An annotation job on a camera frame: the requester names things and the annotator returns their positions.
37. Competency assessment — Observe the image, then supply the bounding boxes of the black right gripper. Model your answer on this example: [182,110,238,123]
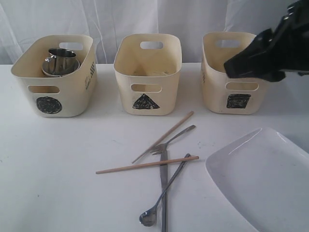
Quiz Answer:
[224,0,309,82]

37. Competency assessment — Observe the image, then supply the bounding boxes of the stainless steel fork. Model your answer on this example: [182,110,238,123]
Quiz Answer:
[149,125,196,155]

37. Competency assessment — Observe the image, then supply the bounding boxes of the stainless steel knife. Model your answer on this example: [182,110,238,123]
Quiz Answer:
[160,150,168,232]

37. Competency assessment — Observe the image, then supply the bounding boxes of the white ceramic bowl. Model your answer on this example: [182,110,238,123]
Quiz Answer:
[42,60,80,77]

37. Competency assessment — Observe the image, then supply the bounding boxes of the long stainless steel spoon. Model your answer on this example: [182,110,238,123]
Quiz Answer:
[139,161,186,227]

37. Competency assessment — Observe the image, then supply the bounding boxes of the stainless steel mug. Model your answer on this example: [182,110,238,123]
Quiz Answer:
[48,48,77,62]
[45,57,77,74]

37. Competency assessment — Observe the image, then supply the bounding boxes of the cream bin with square mark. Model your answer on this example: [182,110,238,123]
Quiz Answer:
[201,32,270,115]

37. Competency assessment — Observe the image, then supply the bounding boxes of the cream bin with triangle mark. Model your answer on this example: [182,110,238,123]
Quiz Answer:
[113,34,182,116]

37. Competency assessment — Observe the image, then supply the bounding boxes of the white rectangular plate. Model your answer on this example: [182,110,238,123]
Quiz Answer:
[205,128,309,232]

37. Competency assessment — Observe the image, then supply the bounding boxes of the white curtain backdrop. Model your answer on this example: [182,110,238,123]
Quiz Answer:
[0,0,292,64]

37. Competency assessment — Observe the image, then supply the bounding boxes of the cream bin with circle mark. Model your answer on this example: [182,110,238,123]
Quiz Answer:
[11,34,97,117]

